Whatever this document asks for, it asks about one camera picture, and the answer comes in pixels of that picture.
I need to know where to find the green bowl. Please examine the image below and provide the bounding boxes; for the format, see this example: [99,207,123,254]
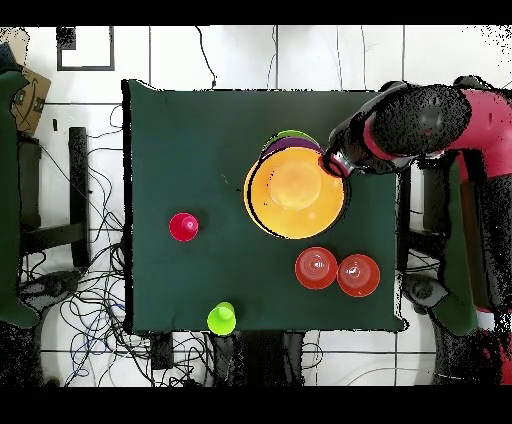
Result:
[271,129,320,146]

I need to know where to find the purple bowl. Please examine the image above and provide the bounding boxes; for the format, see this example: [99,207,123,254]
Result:
[260,136,324,159]

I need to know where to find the large yellow bowl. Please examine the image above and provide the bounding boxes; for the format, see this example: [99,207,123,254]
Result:
[243,146,347,240]

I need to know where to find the orange bowl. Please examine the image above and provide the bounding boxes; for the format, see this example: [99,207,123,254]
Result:
[336,254,382,298]
[294,246,340,290]

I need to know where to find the lime green cup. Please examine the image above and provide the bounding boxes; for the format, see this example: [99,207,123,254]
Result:
[206,301,238,336]

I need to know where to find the black metal stand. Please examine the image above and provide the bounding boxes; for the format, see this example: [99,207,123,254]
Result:
[17,126,91,269]
[397,165,451,273]

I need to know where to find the dark green tablecloth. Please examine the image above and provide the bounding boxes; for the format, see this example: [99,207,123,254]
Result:
[121,78,409,334]

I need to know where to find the green cloth covered table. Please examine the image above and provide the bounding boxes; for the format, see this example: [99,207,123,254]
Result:
[431,159,481,336]
[0,69,41,329]

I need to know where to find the dark grey chair base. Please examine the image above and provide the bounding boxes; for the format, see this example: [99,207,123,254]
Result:
[401,273,449,315]

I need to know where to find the red cup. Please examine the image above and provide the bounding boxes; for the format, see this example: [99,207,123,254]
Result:
[168,212,200,243]

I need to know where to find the black chair base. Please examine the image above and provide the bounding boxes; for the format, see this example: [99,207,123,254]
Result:
[19,269,83,305]

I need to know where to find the cardboard box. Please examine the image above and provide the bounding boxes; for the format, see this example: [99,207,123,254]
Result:
[9,65,52,138]

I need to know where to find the black floor cable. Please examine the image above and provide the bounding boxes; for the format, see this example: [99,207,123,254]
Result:
[194,26,218,90]

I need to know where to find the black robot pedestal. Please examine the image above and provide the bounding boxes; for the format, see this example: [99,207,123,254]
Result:
[211,330,305,387]

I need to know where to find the tangle of cables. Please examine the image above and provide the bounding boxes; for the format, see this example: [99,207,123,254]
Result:
[19,105,213,387]

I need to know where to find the black square frame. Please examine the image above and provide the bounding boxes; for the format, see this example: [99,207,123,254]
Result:
[56,26,116,72]

